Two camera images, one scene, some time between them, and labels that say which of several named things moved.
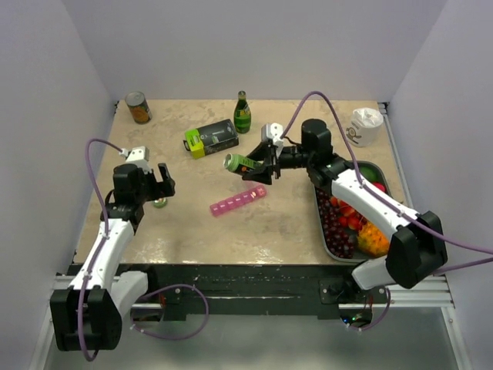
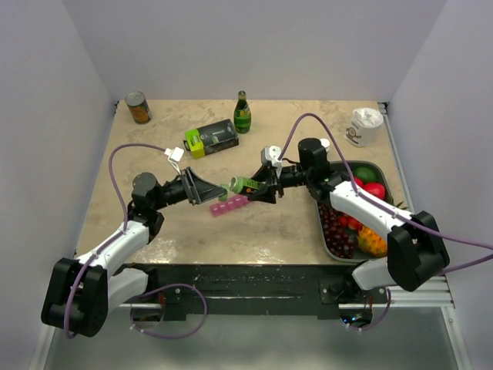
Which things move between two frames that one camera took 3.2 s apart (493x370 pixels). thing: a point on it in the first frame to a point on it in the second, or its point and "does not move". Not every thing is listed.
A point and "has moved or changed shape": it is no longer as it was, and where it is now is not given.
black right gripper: (262, 175) to (266, 194)
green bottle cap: (160, 203) has moved or changed shape
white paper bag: (364, 129) does not move
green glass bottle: (243, 116) does not move
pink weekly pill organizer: (237, 200) does not move
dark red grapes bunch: (340, 240) does not move
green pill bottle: (233, 161) to (237, 183)
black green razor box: (212, 138) does not move
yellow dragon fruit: (372, 240) does not move
